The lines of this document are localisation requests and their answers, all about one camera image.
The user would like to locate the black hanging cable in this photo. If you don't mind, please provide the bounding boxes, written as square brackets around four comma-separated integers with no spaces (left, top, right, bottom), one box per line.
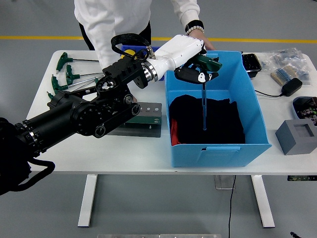
[227,175,236,238]

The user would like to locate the black adapter cord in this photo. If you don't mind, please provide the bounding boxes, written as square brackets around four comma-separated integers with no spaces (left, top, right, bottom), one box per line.
[255,89,283,98]

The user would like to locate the clear bags of components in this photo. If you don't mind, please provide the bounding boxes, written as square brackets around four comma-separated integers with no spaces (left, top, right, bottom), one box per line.
[261,48,313,87]

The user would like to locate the black power adapter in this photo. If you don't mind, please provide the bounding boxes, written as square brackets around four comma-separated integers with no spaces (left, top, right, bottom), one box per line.
[280,77,304,97]

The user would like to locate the large green T-handle hex key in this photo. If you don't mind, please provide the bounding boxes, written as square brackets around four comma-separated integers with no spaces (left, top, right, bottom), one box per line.
[190,54,223,131]

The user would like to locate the table control panel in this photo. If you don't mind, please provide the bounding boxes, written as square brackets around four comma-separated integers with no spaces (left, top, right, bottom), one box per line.
[287,175,317,181]

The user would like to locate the person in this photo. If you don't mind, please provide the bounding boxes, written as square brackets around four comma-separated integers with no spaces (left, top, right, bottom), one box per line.
[74,0,216,71]

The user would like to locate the resistor strip bundle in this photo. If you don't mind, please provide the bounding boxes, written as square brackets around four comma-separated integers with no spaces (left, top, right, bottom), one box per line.
[270,65,298,87]

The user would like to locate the large light blue box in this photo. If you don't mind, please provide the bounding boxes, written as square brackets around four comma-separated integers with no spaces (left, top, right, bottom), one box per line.
[164,51,272,168]

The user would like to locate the metal floor plate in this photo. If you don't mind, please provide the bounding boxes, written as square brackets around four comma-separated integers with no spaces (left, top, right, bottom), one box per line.
[214,175,235,190]

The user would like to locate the black cloth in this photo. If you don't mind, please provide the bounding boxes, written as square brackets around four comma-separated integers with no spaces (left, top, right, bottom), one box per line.
[168,95,246,144]

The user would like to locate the white bead bracelet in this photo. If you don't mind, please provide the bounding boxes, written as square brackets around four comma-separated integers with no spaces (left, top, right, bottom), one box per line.
[185,26,205,36]

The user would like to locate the blue tray with parts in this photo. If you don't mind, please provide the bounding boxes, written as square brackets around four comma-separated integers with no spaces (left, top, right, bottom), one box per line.
[292,96,317,126]

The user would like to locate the small dark blue bin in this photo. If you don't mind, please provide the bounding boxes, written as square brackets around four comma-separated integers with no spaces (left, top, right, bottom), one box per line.
[120,45,165,81]

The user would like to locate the grey green hex key stand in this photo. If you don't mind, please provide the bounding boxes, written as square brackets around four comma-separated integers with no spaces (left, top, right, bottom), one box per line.
[106,101,163,138]

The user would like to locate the red cloth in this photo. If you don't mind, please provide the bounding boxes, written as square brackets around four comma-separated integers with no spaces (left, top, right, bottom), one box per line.
[170,119,181,146]

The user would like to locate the white table leg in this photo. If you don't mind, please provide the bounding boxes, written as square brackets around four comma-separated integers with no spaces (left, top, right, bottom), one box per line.
[251,175,275,229]
[77,174,99,228]

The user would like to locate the grey foam block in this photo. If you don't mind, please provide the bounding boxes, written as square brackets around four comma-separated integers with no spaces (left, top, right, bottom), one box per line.
[275,119,317,156]

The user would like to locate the person's left hand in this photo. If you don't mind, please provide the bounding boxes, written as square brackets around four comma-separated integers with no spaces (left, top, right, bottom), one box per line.
[191,29,216,52]

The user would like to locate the black plastic tray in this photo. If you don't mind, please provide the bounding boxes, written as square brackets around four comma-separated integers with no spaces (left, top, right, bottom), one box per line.
[241,53,263,78]

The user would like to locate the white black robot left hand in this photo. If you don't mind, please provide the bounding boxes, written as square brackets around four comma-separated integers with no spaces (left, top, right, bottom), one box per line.
[155,34,223,85]

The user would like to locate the yellow floor tape line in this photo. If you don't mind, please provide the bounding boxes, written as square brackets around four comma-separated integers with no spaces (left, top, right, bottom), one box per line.
[0,35,317,44]

